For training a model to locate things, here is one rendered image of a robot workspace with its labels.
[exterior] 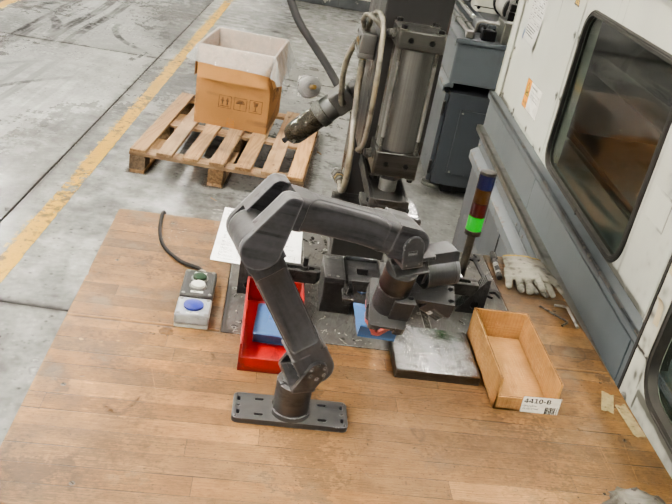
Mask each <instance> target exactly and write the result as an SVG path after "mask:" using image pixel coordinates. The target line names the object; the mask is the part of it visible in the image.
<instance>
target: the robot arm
mask: <svg viewBox="0 0 672 504"><path fill-rule="evenodd" d="M226 230H227V233H228V235H229V236H230V238H231V240H232V242H233V244H234V246H235V248H236V250H237V252H238V254H239V257H240V259H241V261H242V263H243V264H244V266H245V268H246V270H247V272H248V274H249V275H250V274H251V275H252V277H253V279H254V281H255V283H256V284H255V285H256V286H257V289H258V290H259V292H260V294H261V296H262V298H263V300H264V302H265V304H266V306H267V308H268V311H269V312H270V314H271V316H272V318H273V320H274V322H275V324H276V326H277V328H278V329H277V330H279V334H280V335H281V337H282V339H283V340H281V342H282V343H281V344H283V346H284V348H285V350H286V352H285V353H284V355H283V356H282V357H281V358H280V359H279V363H278V365H279V367H280V369H281V371H282V372H280V373H279V374H278V376H277V381H276V388H275V394H274V395H266V394H256V393H247V392H236V393H234V396H233V404H232V413H231V420H232V421H233V422H236V423H247V424H257V425H267V426H278V427H288V428H298V429H308V430H319V431H329V432H339V433H344V432H346V431H347V427H348V422H347V411H346V405H345V404H344V403H342V402H335V401H325V400H315V399H311V394H312V392H314V391H315V389H316V387H317V386H318V385H319V384H320V383H321V382H323V381H325V380H326V379H328V378H329V377H330V375H331V374H332V372H333V370H334V362H333V358H332V357H331V355H330V353H329V350H328V347H327V346H326V344H325V343H324V341H323V339H322V337H321V336H320V334H319V332H318V330H317V329H316V326H315V325H314V324H313V323H312V321H311V318H310V316H309V314H308V312H307V309H306V307H305V305H304V303H303V300H302V298H301V296H300V294H299V292H298V289H297V287H296V285H295V283H294V280H293V278H292V276H291V274H290V271H289V269H288V266H287V264H286V261H285V259H284V258H285V257H286V254H285V251H284V248H285V245H286V243H287V241H288V238H289V236H290V234H291V231H294V232H308V233H314V234H319V235H323V236H327V237H332V238H336V239H340V240H344V241H348V242H352V243H356V244H359V245H363V246H366V247H368V248H370V249H372V250H375V251H378V252H382V253H385V255H386V256H387V257H389V258H388V259H387V261H386V263H385V266H384V269H383V271H382V274H381V276H380V278H374V277H372V278H371V279H370V282H369V284H368V287H367V291H366V300H365V309H366V311H365V322H366V324H367V327H368V328H369V330H370V332H371V335H375V336H380V335H381V334H383V333H385V332H387V331H389V330H390V331H392V334H394V335H402V334H403V333H404V331H405V329H406V322H407V321H408V320H409V318H410V316H411V314H412V311H413V309H414V307H415V305H416V303H417V306H418V307H419V309H420V310H421V311H423V312H424V313H426V314H427V315H428V316H430V317H431V318H432V319H434V320H438V319H440V318H443V317H446V318H448V317H450V315H451V313H452V311H453V309H454V308H455V291H454V286H451V285H452V284H457V283H458V282H459V280H460V275H461V268H460V262H459V259H460V252H459V251H458V250H457V249H456V248H455V247H454V246H453V245H452V244H451V243H450V242H449V241H443V242H436V243H430V239H429V236H428V235H427V233H426V232H425V231H424V230H423V229H422V228H421V227H420V226H419V225H418V224H417V223H416V222H415V221H414V220H413V219H412V218H411V217H410V216H409V215H408V214H407V213H405V212H402V211H398V210H395V209H391V208H387V207H386V208H385V209H381V208H370V207H366V206H361V205H357V204H353V203H350V202H346V201H342V200H339V199H335V198H331V197H328V196H324V195H321V194H317V193H314V192H311V191H309V190H308V189H306V188H303V187H300V186H297V185H293V184H291V183H290V181H289V180H288V178H287V177H286V176H285V175H283V174H280V173H273V174H270V175H269V176H268V177H267V178H266V179H265V180H264V181H263V182H262V183H261V184H260V185H259V186H258V187H257V188H256V189H255V190H254V191H253V192H251V193H250V194H249V195H248V196H247V197H246V198H245V199H244V200H243V201H242V202H241V203H240V204H239V205H238V206H237V207H236V208H235V209H234V210H233V211H232V212H231V213H230V214H229V216H228V218H227V220H226ZM379 328H380V329H379ZM378 329H379V330H378Z"/></svg>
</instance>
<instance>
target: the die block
mask: <svg viewBox="0 0 672 504"><path fill-rule="evenodd" d="M343 287H344V283H335V282H327V281H324V273H323V260H322V266H321V274H320V279H319V283H318V305H319V311H325V312H334V313H342V314H348V313H349V308H350V303H351V302H346V301H345V303H342V292H341V290H342V288H343ZM352 287H353V291H359V292H366V291H367V287H368V286H360V285H352Z"/></svg>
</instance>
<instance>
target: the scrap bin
mask: <svg viewBox="0 0 672 504"><path fill-rule="evenodd" d="M294 283H295V285H296V287H297V289H298V292H299V294H300V296H301V298H302V300H303V303H304V283H301V282H294ZM255 284H256V283H255V281H254V279H253V277H250V276H248V279H247V287H246V294H245V303H244V311H243V320H242V328H241V337H240V345H239V353H238V362H237V370H243V371H252V372H262V373H271V374H279V373H280V372H282V371H281V369H280V367H279V365H278V363H279V359H280V358H281V357H282V356H283V355H284V353H285V352H286V350H285V348H284V346H281V345H274V344H267V343H260V342H253V341H252V340H253V328H254V324H255V319H256V314H257V309H258V304H260V303H264V304H265V302H264V300H263V298H262V296H261V294H260V292H259V290H258V289H257V286H256V285H255Z"/></svg>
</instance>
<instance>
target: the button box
mask: <svg viewBox="0 0 672 504"><path fill-rule="evenodd" d="M164 214H166V211H165V210H163V211H162V212H161V214H160V219H159V224H158V237H159V241H160V244H161V246H162V247H163V249H164V250H165V251H166V252H167V253H168V254H169V255H170V256H171V257H173V258H174V259H175V260H176V261H178V262H179V263H181V264H183V265H186V266H188V267H191V268H194V269H197V270H190V269H187V270H186V271H185V275H184V279H183V283H182V286H181V290H180V294H179V297H180V296H183V297H189V298H198V299H207V300H208V299H209V300H211V301H212V303H213V297H214V292H215V287H216V281H217V273H215V272H206V271H205V270H203V268H202V267H200V266H197V265H195V264H192V263H189V262H186V261H184V260H182V259H180V258H179V257H177V256H176V255H175V254H174V253H172V252H171V251H170V250H169V249H168V248H167V246H166V245H165V243H164V241H163V238H162V223H163V218H164ZM198 272H201V273H204V274H206V275H207V279H206V280H204V282H205V287H204V288H201V289H197V288H193V287H192V286H191V282H192V281H194V280H195V279H193V275H194V274H195V273H198Z"/></svg>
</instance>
